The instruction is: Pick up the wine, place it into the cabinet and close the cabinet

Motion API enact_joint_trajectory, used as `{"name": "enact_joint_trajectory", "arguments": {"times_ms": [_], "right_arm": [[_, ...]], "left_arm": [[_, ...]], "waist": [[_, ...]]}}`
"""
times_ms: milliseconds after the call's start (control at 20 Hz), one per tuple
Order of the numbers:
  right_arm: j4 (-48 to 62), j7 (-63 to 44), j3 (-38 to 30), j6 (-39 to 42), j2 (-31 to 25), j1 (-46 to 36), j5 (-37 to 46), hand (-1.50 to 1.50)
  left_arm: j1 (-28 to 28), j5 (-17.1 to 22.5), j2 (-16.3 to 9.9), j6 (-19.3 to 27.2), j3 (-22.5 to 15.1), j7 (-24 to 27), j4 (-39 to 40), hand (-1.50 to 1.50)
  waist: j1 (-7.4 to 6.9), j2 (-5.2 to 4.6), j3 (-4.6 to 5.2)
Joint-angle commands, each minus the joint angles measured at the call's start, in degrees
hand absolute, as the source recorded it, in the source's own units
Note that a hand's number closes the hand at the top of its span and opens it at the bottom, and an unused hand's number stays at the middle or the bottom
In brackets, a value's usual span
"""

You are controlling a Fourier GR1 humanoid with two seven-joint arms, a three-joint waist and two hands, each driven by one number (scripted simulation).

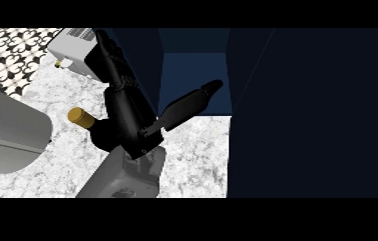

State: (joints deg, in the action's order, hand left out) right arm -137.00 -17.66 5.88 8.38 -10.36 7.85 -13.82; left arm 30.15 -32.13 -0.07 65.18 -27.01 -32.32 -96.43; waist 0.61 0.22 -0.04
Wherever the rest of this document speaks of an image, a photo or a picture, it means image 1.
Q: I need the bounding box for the dark blue cabinet door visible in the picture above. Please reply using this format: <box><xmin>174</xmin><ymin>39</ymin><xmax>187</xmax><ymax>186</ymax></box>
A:
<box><xmin>225</xmin><ymin>27</ymin><xmax>378</xmax><ymax>199</ymax></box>

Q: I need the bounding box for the white box appliance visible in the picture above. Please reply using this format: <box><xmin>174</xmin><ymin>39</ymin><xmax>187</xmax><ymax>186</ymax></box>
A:
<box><xmin>47</xmin><ymin>27</ymin><xmax>107</xmax><ymax>80</ymax></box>

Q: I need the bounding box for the dark blue cabinet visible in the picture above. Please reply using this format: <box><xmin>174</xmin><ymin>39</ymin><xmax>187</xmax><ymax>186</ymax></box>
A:
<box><xmin>100</xmin><ymin>27</ymin><xmax>274</xmax><ymax>117</ymax></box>

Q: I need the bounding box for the small white yellow knob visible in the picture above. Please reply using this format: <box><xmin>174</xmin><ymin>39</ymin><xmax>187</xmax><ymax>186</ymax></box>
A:
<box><xmin>54</xmin><ymin>58</ymin><xmax>75</xmax><ymax>70</ymax></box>

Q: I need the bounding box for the dark wine bottle gold cap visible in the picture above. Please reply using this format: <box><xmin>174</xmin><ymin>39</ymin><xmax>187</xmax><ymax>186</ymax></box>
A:
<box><xmin>66</xmin><ymin>106</ymin><xmax>123</xmax><ymax>153</ymax></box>

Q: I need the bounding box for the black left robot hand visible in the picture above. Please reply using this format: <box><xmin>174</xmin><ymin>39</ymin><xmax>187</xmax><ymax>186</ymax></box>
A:
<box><xmin>82</xmin><ymin>29</ymin><xmax>224</xmax><ymax>161</ymax></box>

